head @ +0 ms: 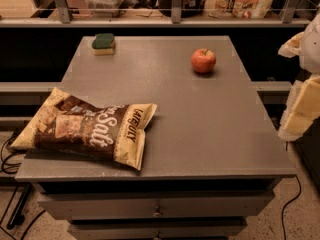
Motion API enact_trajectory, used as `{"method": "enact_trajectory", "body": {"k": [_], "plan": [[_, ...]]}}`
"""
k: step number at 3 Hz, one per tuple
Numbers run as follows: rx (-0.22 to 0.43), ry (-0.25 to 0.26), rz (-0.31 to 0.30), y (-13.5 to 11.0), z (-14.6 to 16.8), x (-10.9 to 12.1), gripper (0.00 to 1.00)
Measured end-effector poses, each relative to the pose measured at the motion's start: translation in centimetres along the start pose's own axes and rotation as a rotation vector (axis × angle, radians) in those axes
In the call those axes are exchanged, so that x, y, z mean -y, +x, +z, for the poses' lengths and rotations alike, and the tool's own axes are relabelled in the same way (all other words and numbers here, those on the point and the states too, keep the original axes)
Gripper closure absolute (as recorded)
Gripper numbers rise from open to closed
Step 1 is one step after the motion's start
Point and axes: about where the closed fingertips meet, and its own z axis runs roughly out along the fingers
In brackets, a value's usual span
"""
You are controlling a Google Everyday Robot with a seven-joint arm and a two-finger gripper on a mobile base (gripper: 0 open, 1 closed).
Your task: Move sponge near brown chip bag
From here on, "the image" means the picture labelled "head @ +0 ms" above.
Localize grey drawer cabinet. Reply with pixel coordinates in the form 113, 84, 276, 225
17, 36, 295, 240

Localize upper drawer knob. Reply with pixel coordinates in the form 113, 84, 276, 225
153, 205, 163, 218

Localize metal shelf rail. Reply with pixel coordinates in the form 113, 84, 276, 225
0, 0, 319, 28

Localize black cable on right floor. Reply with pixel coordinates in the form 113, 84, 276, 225
280, 175, 302, 240

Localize brown chip bag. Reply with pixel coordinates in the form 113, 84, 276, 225
12, 88, 157, 170

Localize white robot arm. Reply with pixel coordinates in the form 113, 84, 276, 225
278, 14, 320, 141

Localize red apple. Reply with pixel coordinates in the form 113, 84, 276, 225
191, 48, 216, 74

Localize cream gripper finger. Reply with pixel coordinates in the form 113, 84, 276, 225
278, 75, 320, 141
278, 32, 303, 58

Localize black cables on left floor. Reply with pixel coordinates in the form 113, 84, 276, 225
0, 130, 46, 240

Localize green and yellow sponge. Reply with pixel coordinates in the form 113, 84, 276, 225
91, 33, 115, 56

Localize colourful snack bag on shelf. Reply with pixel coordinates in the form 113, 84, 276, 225
205, 0, 273, 19

